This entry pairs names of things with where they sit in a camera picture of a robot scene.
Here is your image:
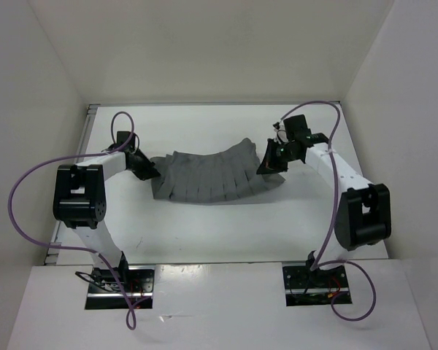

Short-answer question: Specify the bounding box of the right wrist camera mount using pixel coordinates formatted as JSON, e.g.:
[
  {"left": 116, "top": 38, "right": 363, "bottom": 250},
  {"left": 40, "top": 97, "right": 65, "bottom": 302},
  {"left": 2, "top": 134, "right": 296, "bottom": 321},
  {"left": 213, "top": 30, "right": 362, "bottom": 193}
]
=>
[{"left": 272, "top": 122, "right": 288, "bottom": 144}]

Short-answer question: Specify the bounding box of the metal base plate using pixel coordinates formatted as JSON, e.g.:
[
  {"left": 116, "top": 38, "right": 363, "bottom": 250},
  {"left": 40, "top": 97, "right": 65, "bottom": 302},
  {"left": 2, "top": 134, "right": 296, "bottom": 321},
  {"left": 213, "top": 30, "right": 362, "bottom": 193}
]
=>
[
  {"left": 282, "top": 264, "right": 352, "bottom": 307},
  {"left": 75, "top": 265, "right": 155, "bottom": 310}
]

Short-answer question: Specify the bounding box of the grey pleated skirt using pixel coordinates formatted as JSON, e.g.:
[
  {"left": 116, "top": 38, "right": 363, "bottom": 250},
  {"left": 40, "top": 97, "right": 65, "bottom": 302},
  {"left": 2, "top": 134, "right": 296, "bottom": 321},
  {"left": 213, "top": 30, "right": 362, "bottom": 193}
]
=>
[{"left": 151, "top": 138, "right": 285, "bottom": 204}]

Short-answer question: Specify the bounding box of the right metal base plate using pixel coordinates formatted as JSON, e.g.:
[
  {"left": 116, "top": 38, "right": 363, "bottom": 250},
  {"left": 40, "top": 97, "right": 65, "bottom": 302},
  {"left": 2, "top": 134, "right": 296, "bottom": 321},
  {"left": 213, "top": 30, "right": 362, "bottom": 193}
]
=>
[{"left": 282, "top": 264, "right": 352, "bottom": 307}]

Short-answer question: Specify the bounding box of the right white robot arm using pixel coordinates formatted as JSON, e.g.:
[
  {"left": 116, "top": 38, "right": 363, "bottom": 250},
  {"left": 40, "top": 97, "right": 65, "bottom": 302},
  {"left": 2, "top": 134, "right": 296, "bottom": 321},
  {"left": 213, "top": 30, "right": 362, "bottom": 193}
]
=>
[{"left": 257, "top": 114, "right": 391, "bottom": 287}]

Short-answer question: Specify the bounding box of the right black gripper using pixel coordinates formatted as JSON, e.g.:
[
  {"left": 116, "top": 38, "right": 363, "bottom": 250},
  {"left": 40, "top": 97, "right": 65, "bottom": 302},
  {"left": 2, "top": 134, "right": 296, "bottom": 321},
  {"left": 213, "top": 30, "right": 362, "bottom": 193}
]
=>
[{"left": 256, "top": 139, "right": 299, "bottom": 175}]

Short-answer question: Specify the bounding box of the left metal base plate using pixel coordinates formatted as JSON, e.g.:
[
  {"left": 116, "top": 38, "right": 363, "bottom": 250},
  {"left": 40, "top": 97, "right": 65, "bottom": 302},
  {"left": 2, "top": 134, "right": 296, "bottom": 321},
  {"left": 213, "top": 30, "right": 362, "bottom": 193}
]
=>
[{"left": 75, "top": 265, "right": 155, "bottom": 310}]

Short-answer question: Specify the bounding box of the aluminium table edge rail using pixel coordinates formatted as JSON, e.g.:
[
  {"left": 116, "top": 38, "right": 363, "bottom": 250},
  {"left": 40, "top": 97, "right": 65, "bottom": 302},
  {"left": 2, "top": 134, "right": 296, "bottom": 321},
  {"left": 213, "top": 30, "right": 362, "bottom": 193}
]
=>
[{"left": 44, "top": 104, "right": 100, "bottom": 265}]

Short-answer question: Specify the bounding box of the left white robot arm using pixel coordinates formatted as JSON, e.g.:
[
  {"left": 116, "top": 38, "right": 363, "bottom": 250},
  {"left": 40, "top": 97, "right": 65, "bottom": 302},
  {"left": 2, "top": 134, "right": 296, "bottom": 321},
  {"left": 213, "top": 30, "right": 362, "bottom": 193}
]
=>
[{"left": 53, "top": 131, "right": 160, "bottom": 292}]

